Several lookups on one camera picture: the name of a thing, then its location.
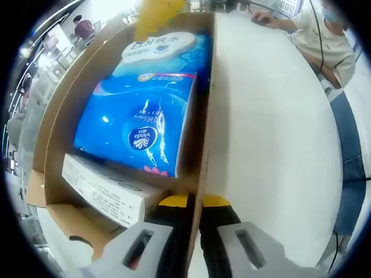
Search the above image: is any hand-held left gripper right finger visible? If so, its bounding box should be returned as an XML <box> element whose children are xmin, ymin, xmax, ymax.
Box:
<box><xmin>199</xmin><ymin>194</ymin><xmax>322</xmax><ymax>278</ymax></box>

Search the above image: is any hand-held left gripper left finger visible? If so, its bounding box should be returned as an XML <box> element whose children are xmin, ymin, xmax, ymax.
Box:
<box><xmin>63</xmin><ymin>194</ymin><xmax>195</xmax><ymax>278</ymax></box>

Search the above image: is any white printed carton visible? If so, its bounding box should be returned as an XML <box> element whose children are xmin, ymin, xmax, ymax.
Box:
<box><xmin>61</xmin><ymin>153</ymin><xmax>146</xmax><ymax>229</ymax></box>

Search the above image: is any brown cardboard shoe box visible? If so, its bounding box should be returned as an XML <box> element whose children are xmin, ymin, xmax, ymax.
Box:
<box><xmin>25</xmin><ymin>11</ymin><xmax>218</xmax><ymax>261</ymax></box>

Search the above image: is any blue tissue pack soft item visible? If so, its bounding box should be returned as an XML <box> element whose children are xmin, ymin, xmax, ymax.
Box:
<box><xmin>73</xmin><ymin>72</ymin><xmax>198</xmax><ymax>178</ymax></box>

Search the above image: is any blue wet wipes pack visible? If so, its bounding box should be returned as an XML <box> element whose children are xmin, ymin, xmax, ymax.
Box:
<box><xmin>111</xmin><ymin>31</ymin><xmax>214</xmax><ymax>95</ymax></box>

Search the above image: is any black desk stand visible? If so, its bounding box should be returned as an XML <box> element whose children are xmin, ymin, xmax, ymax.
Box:
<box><xmin>210</xmin><ymin>0</ymin><xmax>253</xmax><ymax>14</ymax></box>

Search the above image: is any black hanging cable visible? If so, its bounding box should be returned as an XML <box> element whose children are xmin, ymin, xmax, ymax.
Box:
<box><xmin>308</xmin><ymin>0</ymin><xmax>327</xmax><ymax>70</ymax></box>

